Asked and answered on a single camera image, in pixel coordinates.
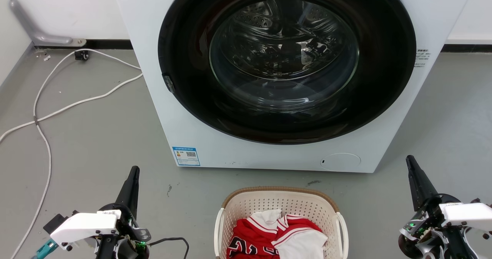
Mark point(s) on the teal connector on left arm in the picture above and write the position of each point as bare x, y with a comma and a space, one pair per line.
45, 249

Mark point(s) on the small printed text sticker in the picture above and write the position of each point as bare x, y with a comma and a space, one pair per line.
421, 58

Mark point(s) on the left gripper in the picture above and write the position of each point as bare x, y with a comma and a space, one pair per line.
128, 228

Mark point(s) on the small black floor caster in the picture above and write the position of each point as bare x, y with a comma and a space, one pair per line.
81, 55

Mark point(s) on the blue energy label sticker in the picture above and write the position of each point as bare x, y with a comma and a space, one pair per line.
186, 156

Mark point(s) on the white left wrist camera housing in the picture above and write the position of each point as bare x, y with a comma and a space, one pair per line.
84, 226

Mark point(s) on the black round washer door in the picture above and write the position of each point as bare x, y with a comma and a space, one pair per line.
192, 40

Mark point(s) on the grey wall pipe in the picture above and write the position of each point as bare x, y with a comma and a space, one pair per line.
27, 22

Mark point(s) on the white cloth garment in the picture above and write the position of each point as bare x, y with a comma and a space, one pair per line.
303, 245

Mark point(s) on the round white filter cover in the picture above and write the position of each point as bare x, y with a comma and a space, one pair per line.
340, 161

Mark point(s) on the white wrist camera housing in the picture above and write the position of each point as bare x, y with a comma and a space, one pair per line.
467, 215
84, 226

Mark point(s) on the beige perforated laundry basket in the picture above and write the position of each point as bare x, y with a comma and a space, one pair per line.
280, 203

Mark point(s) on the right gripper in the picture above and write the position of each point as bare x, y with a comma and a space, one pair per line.
426, 228

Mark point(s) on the white front-load washing machine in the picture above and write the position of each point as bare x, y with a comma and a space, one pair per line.
153, 109

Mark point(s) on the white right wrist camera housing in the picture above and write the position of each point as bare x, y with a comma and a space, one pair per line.
467, 215

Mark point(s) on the red striped sports jersey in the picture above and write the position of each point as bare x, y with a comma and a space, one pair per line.
251, 238

